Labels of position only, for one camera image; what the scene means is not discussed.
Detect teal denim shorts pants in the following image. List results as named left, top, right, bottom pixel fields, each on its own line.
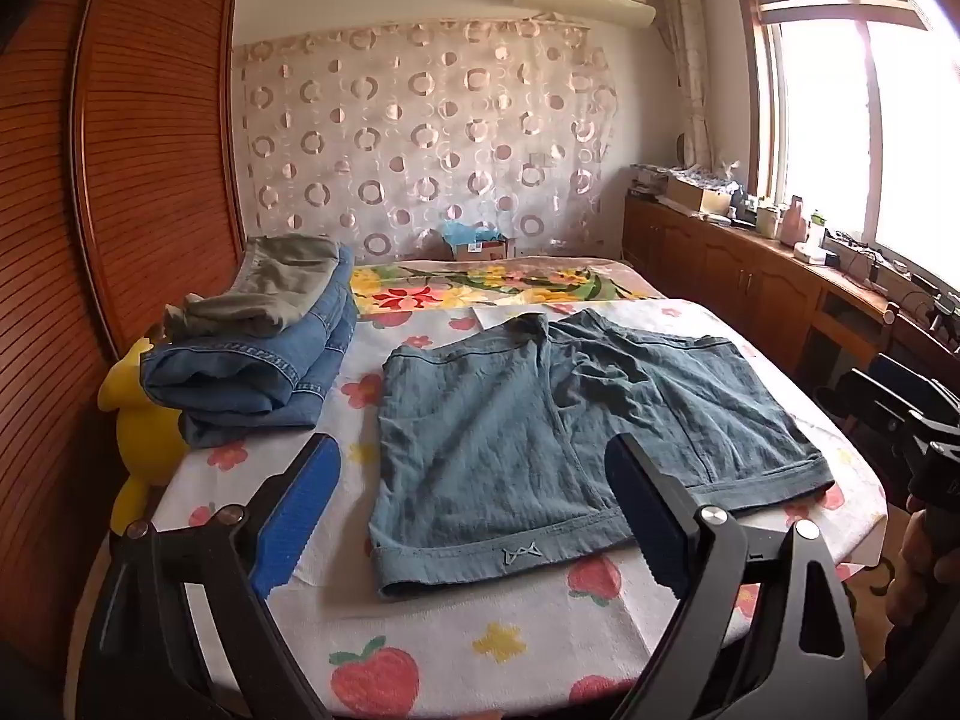
left=367, top=309, right=837, bottom=601

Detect cardboard box with blue bag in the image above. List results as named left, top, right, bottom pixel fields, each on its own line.
left=439, top=221, right=518, bottom=263

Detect wooden frame window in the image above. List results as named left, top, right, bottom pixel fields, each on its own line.
left=739, top=0, right=960, bottom=286

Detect long wooden cabinet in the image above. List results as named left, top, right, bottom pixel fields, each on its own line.
left=621, top=191, right=960, bottom=391

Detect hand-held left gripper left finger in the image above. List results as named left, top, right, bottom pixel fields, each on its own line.
left=75, top=433, right=342, bottom=720

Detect person's right hand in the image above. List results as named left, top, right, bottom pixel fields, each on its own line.
left=887, top=493, right=960, bottom=627

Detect flat cardboard box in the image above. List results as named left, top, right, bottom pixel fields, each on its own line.
left=666, top=172, right=736, bottom=215

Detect pink bottle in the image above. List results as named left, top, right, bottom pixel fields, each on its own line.
left=780, top=195, right=811, bottom=247

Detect strawberry print bed sheet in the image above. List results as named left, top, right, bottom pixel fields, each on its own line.
left=71, top=298, right=890, bottom=720

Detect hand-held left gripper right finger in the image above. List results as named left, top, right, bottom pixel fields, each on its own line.
left=604, top=431, right=871, bottom=720

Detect folded olive green pants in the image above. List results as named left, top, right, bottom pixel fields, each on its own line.
left=163, top=234, right=342, bottom=338

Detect wrapped white pipe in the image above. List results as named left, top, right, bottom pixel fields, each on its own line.
left=660, top=0, right=710, bottom=166

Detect yellow plush toy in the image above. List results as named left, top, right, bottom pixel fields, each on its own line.
left=97, top=337, right=188, bottom=533

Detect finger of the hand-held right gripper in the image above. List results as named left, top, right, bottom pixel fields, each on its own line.
left=816, top=386, right=905, bottom=440

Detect folded blue jeans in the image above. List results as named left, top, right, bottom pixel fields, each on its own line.
left=141, top=244, right=359, bottom=449

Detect floral blanket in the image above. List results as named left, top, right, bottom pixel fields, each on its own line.
left=351, top=259, right=638, bottom=316

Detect circle pattern curtain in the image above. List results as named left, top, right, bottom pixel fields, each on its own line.
left=232, top=15, right=620, bottom=263

